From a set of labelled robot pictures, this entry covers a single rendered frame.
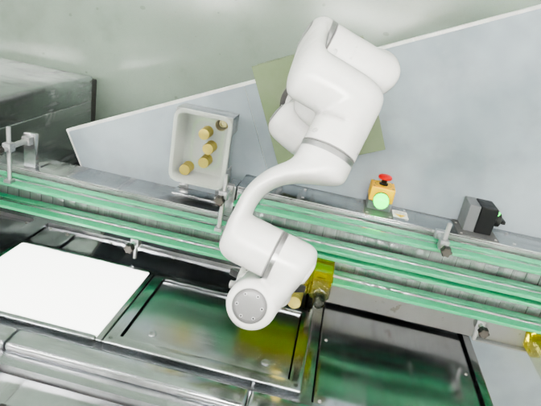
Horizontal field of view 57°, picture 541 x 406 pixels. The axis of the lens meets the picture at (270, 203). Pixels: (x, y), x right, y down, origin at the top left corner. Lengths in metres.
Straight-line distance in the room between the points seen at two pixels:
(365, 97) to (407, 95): 0.74
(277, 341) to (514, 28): 1.01
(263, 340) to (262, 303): 0.59
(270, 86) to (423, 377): 0.86
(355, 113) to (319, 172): 0.10
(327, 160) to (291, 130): 0.38
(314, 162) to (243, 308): 0.23
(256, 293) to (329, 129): 0.25
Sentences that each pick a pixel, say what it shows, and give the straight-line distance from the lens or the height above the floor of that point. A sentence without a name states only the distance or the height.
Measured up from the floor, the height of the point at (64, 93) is 0.33.
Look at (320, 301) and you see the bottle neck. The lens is 1.27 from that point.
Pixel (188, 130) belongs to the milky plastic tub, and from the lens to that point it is 1.54.
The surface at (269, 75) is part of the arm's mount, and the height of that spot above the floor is 0.84.
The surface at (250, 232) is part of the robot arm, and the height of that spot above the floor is 1.57.
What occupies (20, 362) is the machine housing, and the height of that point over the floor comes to 1.42.
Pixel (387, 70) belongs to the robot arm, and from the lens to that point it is 0.85.
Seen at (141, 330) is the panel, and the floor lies 1.25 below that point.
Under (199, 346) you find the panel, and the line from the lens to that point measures 1.24.
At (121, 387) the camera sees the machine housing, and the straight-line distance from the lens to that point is 1.17.
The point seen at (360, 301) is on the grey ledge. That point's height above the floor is 0.88.
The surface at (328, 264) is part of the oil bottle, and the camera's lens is 1.37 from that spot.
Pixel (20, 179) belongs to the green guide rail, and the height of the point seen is 0.91.
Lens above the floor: 2.20
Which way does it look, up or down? 68 degrees down
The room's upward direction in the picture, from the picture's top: 154 degrees counter-clockwise
